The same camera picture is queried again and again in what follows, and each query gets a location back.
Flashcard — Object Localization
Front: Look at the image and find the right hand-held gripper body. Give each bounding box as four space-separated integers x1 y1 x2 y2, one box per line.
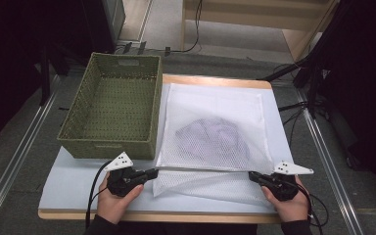
263 160 314 202

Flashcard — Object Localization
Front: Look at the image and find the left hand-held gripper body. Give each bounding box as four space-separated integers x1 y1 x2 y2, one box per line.
103 152 145 198

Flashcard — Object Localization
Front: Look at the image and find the lilac garment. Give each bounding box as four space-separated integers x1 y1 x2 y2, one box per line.
174 117 251 163

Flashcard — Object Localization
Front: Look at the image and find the white mesh laundry bag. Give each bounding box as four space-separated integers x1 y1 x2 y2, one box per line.
152 82 275 208

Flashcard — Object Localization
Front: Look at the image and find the person's right hand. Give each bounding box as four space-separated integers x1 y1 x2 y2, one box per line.
261 175 310 223

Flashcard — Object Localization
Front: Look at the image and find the person's left hand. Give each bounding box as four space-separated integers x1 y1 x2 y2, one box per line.
96 171 145 225

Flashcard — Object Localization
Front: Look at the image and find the white table mat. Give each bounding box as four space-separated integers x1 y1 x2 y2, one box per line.
38 82 295 214

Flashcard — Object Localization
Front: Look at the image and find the green woven basket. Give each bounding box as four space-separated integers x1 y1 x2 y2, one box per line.
57 52 164 161

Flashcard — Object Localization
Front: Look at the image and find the wooden table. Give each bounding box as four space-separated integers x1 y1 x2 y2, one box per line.
37 73 283 225

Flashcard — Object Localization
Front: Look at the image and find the black stand leg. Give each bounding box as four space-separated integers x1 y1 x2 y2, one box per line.
258 57 311 82

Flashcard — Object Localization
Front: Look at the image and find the black metal stand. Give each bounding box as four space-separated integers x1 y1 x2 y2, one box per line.
38 42 71 106

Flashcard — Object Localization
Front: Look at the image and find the dark cabinet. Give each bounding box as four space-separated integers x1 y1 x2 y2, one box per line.
81 0 126 55

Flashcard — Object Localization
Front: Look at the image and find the right hand-held gripper cable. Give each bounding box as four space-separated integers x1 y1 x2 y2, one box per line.
295 182 315 226

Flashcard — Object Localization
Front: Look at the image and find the hand-held gripper cable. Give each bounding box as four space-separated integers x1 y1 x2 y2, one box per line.
295 182 315 226
85 160 114 229

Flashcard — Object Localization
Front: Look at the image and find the left hand-held gripper cable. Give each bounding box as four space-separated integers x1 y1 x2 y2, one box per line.
85 160 114 229

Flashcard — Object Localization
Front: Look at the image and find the black floor cable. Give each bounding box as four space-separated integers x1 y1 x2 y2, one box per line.
278 101 308 138
307 192 329 235

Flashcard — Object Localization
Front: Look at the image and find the metal floor rail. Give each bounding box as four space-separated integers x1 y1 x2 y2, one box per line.
295 87 365 235
0 74 61 226

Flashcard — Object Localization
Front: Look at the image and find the black hanging cable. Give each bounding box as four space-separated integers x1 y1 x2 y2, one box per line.
167 0 204 55

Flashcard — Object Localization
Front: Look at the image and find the light wooden furniture frame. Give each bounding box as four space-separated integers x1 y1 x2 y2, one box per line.
180 0 341 63

